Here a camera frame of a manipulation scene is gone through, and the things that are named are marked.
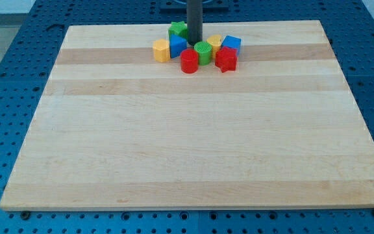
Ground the green star block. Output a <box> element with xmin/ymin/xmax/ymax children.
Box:
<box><xmin>168</xmin><ymin>21</ymin><xmax>188</xmax><ymax>40</ymax></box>

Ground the red star block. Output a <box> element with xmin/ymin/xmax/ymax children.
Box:
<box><xmin>215</xmin><ymin>46</ymin><xmax>238</xmax><ymax>73</ymax></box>

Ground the wooden board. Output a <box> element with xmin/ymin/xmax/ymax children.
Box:
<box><xmin>0</xmin><ymin>20</ymin><xmax>374</xmax><ymax>211</ymax></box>

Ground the red cylinder block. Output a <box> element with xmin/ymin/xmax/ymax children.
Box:
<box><xmin>180</xmin><ymin>49</ymin><xmax>198</xmax><ymax>73</ymax></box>

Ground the green cylinder block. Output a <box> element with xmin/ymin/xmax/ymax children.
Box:
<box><xmin>194</xmin><ymin>42</ymin><xmax>212</xmax><ymax>66</ymax></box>

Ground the yellow hexagon block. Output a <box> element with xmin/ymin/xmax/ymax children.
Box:
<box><xmin>153</xmin><ymin>39</ymin><xmax>170</xmax><ymax>62</ymax></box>

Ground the blue triangle block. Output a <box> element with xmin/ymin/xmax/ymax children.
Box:
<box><xmin>169</xmin><ymin>34</ymin><xmax>187</xmax><ymax>59</ymax></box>

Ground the yellow heart block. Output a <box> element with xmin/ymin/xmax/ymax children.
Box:
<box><xmin>206</xmin><ymin>34</ymin><xmax>222</xmax><ymax>59</ymax></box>

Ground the blue cube block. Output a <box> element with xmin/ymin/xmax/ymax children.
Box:
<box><xmin>221</xmin><ymin>35</ymin><xmax>242</xmax><ymax>55</ymax></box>

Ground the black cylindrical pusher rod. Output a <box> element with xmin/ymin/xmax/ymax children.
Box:
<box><xmin>186</xmin><ymin>0</ymin><xmax>203</xmax><ymax>46</ymax></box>

